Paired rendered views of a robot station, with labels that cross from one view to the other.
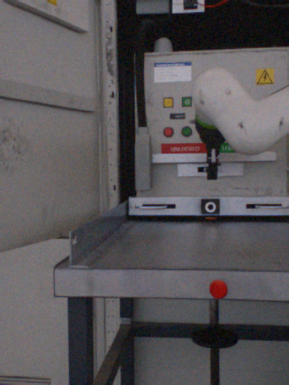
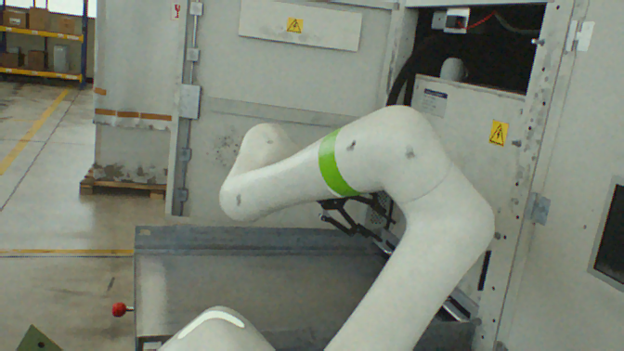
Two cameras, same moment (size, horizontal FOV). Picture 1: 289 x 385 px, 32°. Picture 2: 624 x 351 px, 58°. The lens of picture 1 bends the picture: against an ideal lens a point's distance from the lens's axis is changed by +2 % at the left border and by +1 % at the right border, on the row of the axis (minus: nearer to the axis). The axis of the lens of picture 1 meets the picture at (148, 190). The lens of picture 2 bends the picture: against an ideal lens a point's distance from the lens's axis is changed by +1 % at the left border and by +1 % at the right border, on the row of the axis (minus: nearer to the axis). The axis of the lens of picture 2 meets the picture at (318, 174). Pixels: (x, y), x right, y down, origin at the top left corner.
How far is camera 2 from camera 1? 1.54 m
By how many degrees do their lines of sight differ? 64
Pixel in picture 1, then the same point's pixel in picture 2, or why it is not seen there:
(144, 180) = (363, 214)
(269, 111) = (234, 184)
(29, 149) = not seen: hidden behind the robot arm
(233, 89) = (243, 151)
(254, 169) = not seen: hidden behind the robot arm
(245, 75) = (483, 125)
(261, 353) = not seen: outside the picture
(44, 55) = (288, 76)
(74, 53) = (339, 72)
